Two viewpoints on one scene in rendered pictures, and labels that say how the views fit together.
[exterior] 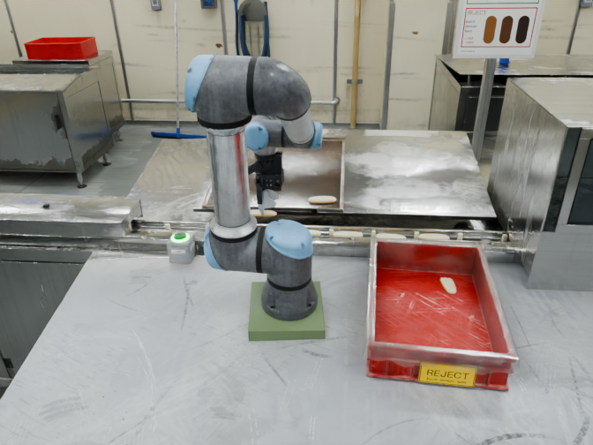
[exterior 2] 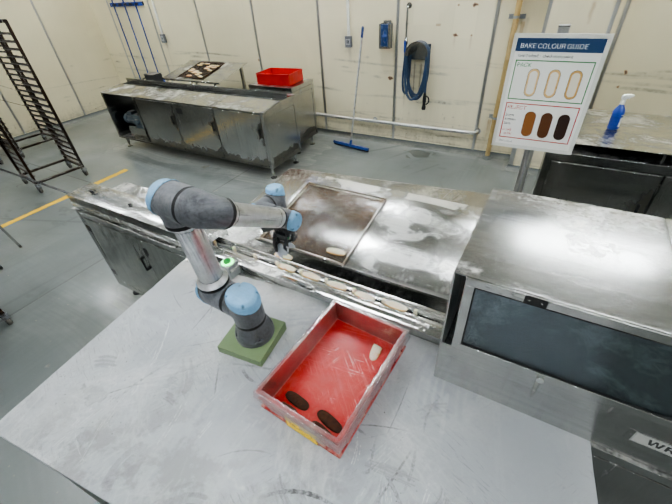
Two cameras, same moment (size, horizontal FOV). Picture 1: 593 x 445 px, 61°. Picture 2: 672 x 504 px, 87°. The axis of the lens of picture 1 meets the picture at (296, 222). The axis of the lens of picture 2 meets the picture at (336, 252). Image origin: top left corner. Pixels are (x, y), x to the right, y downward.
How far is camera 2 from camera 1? 0.84 m
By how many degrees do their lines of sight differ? 24
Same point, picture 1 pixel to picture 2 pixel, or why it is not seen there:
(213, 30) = (387, 65)
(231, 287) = not seen: hidden behind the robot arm
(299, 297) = (249, 335)
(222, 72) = (160, 198)
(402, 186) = (401, 254)
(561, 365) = (399, 454)
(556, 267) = (455, 370)
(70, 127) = (266, 138)
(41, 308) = not seen: hidden behind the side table
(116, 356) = (150, 336)
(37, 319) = not seen: hidden behind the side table
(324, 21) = (477, 62)
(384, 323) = (305, 368)
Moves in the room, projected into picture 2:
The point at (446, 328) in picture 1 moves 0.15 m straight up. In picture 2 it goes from (343, 388) to (341, 362)
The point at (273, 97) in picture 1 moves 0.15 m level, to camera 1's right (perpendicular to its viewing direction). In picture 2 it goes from (187, 221) to (231, 231)
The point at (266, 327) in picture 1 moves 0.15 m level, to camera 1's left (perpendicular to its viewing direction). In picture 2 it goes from (229, 347) to (198, 335)
